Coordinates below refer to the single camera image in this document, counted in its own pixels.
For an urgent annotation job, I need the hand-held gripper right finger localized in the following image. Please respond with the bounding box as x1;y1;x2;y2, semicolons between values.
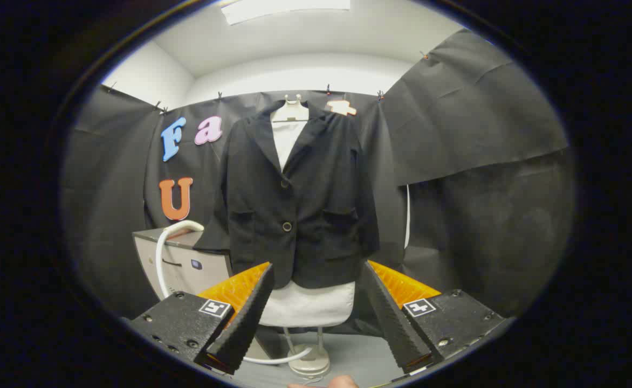
360;260;505;375

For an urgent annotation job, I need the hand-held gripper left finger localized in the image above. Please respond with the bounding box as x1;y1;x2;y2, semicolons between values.
127;262;274;375

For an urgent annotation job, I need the white garment steamer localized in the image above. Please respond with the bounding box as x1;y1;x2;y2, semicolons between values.
155;220;314;365

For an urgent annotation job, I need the black suit jacket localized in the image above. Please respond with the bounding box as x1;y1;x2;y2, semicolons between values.
193;102;380;290

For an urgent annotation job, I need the white mannequin torso on stand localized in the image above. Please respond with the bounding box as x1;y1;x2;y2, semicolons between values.
259;94;357;378

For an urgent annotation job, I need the grey cabinet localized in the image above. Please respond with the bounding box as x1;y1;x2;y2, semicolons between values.
133;226;233;302

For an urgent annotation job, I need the black backdrop cloth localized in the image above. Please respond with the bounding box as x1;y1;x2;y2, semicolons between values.
63;28;575;324

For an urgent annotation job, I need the ceiling light panel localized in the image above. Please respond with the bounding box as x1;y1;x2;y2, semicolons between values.
220;0;352;26

